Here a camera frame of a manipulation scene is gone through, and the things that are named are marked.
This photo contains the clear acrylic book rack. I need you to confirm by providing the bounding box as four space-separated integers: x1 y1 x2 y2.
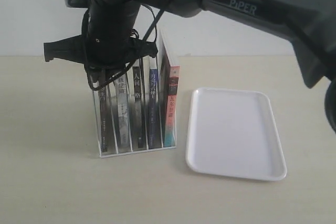
93 54 176 157

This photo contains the black white spine book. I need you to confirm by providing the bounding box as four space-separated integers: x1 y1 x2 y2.
132 66 145 149

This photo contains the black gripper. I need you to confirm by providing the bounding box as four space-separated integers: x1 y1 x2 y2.
44 6 158 69

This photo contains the red teal spine book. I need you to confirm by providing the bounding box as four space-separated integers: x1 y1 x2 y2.
159 29 181 148

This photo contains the grey spine book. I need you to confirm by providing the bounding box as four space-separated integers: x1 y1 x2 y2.
115 75 130 153

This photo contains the blue spine book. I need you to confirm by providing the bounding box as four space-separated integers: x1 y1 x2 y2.
148 58 158 149

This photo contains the black cable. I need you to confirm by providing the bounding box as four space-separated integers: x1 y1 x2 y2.
80 0 211 91

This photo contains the white plastic tray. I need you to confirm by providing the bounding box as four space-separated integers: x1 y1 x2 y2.
185 87 287 182

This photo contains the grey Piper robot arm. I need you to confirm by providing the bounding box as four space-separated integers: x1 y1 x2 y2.
44 0 335 128

